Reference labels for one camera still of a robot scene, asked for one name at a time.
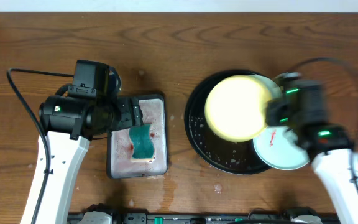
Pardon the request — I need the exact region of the green scrubbing sponge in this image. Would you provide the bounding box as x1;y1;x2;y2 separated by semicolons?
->
129;124;154;160

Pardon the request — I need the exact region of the pale green plate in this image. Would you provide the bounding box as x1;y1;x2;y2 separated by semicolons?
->
251;75;282;98
253;126;310;170

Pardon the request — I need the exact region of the yellow plate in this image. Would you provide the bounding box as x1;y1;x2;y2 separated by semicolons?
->
204;75;273;142

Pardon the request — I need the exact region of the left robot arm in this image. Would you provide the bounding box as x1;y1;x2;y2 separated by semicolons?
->
21;60;143;223

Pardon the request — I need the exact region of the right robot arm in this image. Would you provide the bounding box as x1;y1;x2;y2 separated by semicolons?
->
266;72;358;223

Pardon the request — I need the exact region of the black rectangular soapy water tray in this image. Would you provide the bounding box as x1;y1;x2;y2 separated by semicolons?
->
106;94;168;179

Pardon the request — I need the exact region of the round black serving tray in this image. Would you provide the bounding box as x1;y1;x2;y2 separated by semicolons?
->
184;69;274;175

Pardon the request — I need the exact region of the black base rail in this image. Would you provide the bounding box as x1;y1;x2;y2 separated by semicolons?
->
67;203;340;224

